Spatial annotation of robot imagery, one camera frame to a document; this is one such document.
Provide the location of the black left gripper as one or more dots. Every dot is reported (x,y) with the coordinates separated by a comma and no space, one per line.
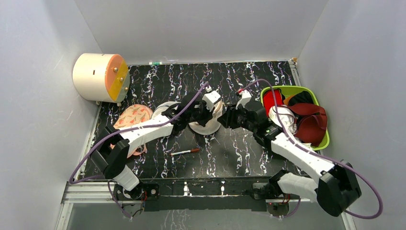
(208,114)

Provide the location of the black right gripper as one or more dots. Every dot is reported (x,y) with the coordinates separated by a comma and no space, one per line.
(231,116)

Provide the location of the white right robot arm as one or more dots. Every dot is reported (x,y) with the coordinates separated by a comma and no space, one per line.
(332,185)

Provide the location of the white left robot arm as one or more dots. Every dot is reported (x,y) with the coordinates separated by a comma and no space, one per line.
(110,156)

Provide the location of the white bra maroon trim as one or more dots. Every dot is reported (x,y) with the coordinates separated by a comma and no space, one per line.
(284,118)

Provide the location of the maroon bra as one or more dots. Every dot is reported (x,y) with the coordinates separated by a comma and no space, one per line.
(311,123)

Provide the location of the pink floral laundry bag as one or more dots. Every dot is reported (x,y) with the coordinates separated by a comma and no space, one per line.
(133,115)

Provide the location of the red garment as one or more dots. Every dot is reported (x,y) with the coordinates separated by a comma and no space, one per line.
(270,99)

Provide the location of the red capped marker pen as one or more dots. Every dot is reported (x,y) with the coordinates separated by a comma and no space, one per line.
(185,152)

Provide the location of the green plastic basket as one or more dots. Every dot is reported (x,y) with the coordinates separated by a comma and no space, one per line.
(292,90)

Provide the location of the black garment in basket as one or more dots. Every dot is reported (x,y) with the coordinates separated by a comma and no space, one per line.
(299,98)

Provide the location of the cream drum with orange lid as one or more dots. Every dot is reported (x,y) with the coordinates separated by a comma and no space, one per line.
(101,77)

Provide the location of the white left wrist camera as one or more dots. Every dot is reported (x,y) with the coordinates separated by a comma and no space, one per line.
(211,97)

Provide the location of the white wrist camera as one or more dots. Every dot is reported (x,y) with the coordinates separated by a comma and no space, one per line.
(211,97)
(245,97)

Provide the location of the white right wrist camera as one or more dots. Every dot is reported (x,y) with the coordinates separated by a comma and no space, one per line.
(245,97)

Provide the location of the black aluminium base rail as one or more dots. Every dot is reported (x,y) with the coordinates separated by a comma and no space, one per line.
(217,193)

